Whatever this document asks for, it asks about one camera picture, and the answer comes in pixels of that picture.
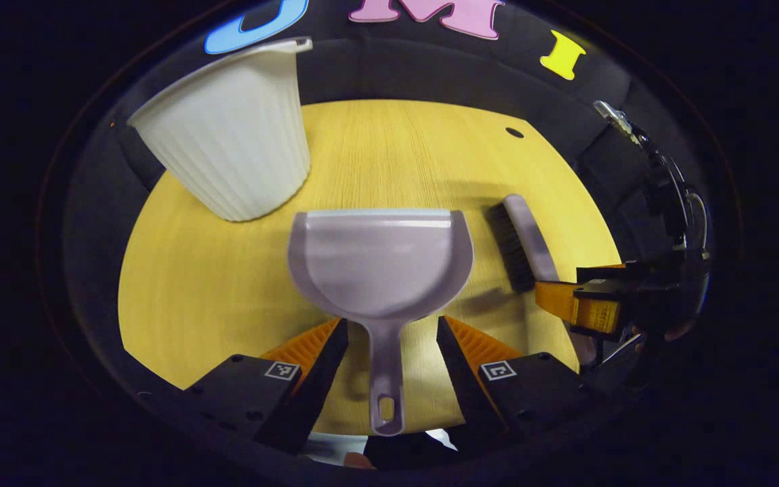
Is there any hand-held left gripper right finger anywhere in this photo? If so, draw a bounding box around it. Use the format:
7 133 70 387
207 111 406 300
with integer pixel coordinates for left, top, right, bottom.
436 315 596 444

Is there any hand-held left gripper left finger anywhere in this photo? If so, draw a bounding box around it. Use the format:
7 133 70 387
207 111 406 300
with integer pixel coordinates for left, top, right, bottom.
183 318 350 456

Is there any small grey broom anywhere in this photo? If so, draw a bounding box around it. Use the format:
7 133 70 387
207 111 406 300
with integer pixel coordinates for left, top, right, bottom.
488 194 596 366

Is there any small grey dustpan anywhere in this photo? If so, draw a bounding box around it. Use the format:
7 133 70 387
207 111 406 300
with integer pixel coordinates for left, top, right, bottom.
287 208 475 437

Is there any white ribbed garbage bin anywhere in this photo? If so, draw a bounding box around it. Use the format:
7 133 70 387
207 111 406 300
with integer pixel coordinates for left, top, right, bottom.
126 37 314 223

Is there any wooden desktop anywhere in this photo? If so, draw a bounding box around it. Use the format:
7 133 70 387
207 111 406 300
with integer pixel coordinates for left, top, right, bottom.
118 99 623 437

